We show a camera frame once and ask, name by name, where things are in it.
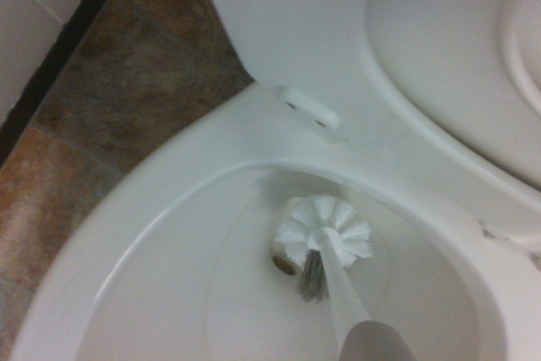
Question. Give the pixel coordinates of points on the white toilet brush grey grip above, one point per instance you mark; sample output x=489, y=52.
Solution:
x=338, y=276

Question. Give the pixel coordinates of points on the white toilet seat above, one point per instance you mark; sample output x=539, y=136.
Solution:
x=304, y=31

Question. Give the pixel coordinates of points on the white toilet bowl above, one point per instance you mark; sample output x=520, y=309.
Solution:
x=169, y=285

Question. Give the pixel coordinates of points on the white toilet seat cover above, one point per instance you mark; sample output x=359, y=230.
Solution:
x=448, y=48

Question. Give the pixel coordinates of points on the black baseboard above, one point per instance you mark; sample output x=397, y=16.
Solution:
x=63, y=52

